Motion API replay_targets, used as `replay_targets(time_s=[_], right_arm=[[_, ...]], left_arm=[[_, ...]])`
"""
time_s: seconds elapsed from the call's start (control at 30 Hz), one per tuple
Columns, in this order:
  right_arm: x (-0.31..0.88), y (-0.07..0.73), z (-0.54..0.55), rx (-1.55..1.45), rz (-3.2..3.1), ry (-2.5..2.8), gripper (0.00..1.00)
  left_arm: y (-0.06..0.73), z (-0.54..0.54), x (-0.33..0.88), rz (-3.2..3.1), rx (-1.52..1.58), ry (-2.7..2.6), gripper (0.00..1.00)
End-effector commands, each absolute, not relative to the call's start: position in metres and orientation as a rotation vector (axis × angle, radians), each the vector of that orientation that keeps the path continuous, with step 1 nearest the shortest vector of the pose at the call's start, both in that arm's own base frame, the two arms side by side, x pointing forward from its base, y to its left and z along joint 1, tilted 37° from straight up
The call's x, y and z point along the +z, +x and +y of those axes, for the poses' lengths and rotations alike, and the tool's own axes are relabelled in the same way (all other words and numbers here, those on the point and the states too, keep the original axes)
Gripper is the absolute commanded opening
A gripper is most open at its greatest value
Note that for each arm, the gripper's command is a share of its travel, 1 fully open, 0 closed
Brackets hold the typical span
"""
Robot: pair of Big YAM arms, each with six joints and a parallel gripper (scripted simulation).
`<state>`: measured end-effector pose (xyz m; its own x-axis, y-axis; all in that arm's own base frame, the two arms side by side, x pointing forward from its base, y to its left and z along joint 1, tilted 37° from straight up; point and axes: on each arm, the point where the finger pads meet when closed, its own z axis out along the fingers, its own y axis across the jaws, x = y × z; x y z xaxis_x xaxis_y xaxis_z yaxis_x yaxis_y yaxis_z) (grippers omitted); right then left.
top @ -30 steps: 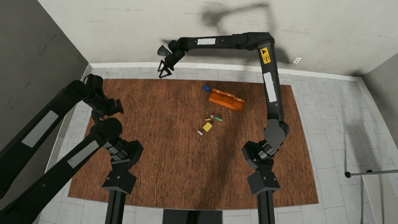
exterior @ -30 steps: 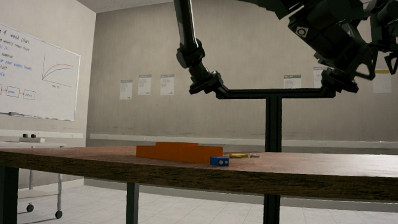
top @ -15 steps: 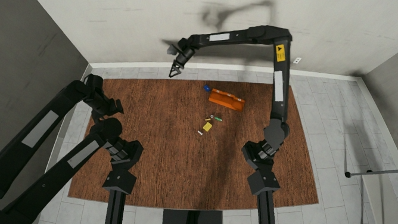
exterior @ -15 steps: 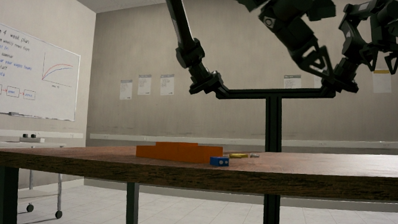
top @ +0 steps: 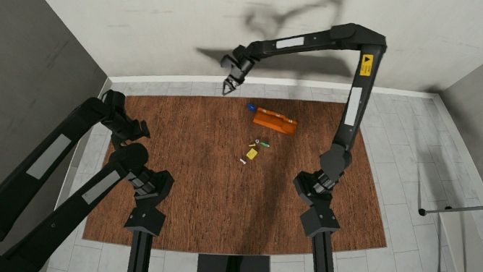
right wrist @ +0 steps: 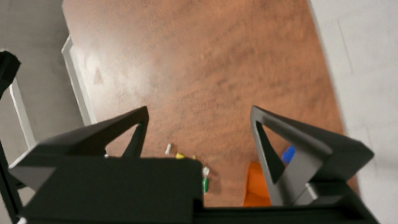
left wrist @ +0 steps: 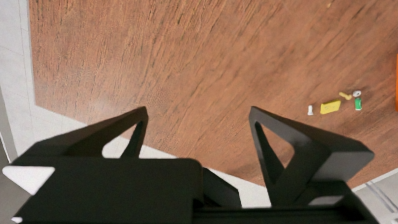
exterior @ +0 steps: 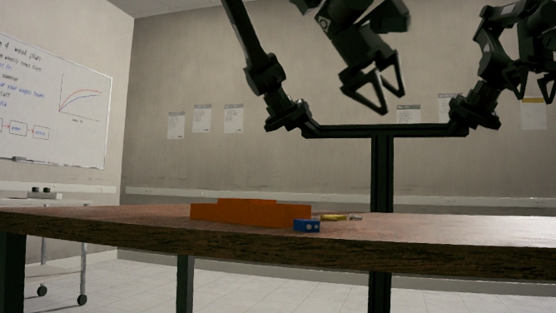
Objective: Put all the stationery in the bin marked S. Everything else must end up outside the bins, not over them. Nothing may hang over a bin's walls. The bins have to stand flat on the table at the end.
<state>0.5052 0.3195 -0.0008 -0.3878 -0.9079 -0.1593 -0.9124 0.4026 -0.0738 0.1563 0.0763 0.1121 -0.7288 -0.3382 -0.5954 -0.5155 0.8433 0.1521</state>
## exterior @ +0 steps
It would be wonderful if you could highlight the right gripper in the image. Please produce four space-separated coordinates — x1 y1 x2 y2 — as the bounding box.
330 24 405 117

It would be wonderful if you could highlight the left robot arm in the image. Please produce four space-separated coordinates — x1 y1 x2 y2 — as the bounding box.
456 0 556 122

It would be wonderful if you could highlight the orange rack of bins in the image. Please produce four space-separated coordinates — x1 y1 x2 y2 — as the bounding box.
190 198 311 228

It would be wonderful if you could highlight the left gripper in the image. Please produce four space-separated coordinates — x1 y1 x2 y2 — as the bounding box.
502 37 556 105

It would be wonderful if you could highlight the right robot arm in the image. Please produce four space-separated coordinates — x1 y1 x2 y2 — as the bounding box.
221 0 410 126

